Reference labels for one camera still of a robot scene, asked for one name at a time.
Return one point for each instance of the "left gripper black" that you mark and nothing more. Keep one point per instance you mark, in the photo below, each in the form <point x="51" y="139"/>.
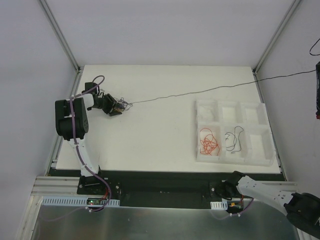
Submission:
<point x="110" y="104"/>

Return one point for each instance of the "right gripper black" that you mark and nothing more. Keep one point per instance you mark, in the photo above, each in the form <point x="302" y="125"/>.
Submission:
<point x="318" y="89"/>

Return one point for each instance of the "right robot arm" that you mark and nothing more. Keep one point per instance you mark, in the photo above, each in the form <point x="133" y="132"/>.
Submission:
<point x="301" y="209"/>

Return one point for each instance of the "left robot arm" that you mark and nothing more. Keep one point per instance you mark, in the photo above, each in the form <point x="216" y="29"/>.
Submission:
<point x="72" y="124"/>

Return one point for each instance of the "white compartment tray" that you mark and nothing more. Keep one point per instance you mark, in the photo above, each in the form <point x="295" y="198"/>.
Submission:
<point x="234" y="132"/>

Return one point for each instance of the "right aluminium frame post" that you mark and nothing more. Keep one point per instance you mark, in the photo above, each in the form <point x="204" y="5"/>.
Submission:
<point x="277" y="34"/>

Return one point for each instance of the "aluminium frame post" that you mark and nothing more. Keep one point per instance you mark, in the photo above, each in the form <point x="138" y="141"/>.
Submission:
<point x="277" y="34"/>
<point x="59" y="34"/>

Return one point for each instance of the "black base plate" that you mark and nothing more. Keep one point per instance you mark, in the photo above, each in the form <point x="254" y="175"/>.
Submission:
<point x="174" y="201"/>

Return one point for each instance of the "left white cable duct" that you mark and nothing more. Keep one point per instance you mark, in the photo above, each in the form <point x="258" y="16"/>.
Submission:
<point x="74" y="201"/>

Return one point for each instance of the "white cable duct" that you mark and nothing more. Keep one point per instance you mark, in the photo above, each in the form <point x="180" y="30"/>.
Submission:
<point x="219" y="205"/>
<point x="74" y="201"/>

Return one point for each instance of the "left aluminium frame post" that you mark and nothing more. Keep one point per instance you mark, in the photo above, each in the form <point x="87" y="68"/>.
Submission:
<point x="59" y="34"/>

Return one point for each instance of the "right white cable duct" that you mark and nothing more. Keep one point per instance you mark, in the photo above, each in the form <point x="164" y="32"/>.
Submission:
<point x="219" y="205"/>

